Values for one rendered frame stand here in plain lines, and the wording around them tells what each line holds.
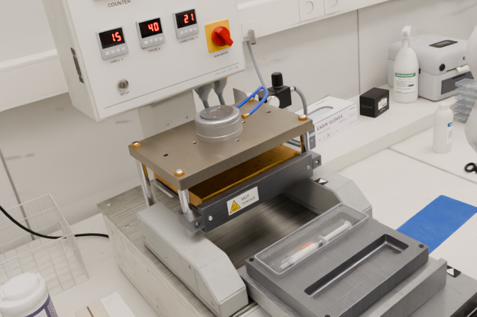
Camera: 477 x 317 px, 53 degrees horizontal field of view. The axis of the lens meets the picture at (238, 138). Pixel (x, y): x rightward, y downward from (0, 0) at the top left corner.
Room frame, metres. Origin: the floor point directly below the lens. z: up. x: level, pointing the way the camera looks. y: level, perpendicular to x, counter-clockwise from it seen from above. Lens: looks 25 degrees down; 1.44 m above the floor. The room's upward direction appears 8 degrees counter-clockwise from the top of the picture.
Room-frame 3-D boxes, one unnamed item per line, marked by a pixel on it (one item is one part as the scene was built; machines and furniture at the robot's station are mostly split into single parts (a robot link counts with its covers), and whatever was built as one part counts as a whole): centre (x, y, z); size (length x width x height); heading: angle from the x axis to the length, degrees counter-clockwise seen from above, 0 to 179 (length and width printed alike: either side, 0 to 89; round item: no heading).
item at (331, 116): (1.35, -0.26, 0.83); 0.23 x 0.12 x 0.07; 127
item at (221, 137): (0.79, 0.03, 1.08); 0.31 x 0.24 x 0.13; 123
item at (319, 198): (0.77, -0.13, 0.97); 0.26 x 0.05 x 0.07; 33
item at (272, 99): (0.98, -0.09, 1.05); 0.15 x 0.05 x 0.15; 123
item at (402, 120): (1.44, -0.44, 0.77); 0.84 x 0.30 x 0.04; 119
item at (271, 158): (0.76, 0.02, 1.07); 0.22 x 0.17 x 0.10; 123
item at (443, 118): (1.21, -0.58, 0.82); 0.05 x 0.05 x 0.14
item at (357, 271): (0.54, -0.11, 0.98); 0.20 x 0.17 x 0.03; 123
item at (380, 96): (1.45, -0.46, 0.83); 0.09 x 0.06 x 0.07; 131
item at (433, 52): (1.59, -0.71, 0.88); 0.25 x 0.20 x 0.17; 23
